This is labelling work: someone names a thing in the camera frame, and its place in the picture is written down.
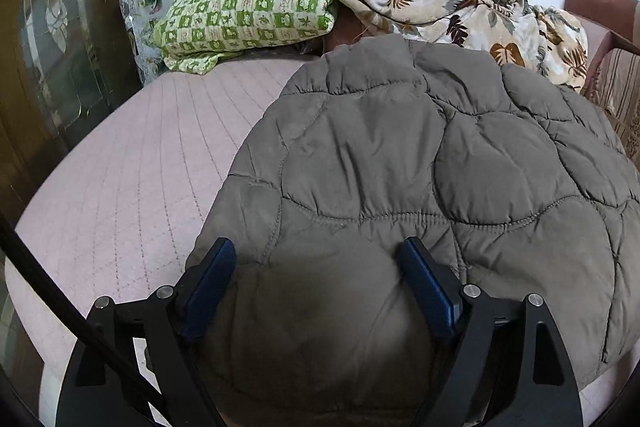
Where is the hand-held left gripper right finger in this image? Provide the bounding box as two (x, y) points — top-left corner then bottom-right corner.
(399, 236), (585, 427)

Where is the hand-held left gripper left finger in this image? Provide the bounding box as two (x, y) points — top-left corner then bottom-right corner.
(55, 237), (237, 427)

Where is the grey quilted jacket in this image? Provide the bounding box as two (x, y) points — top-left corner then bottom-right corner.
(185, 34), (640, 427)

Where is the pink quilted mattress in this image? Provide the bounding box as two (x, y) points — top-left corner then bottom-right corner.
(5, 57), (640, 427)

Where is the brown pillow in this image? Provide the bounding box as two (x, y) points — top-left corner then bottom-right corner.
(300, 7), (371, 58)

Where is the green checked pillow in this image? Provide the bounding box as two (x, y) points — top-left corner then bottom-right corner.
(152, 0), (338, 75)

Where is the beige leaf-print blanket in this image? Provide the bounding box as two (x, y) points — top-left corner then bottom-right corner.
(267, 0), (591, 92)

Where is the wooden glass cabinet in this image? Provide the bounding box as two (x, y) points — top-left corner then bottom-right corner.
(0, 0), (143, 223)

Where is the brown striped armchair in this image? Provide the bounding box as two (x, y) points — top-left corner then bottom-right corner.
(565, 0), (640, 158)

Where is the black cable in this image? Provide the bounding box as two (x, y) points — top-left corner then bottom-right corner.
(0, 214), (171, 423)

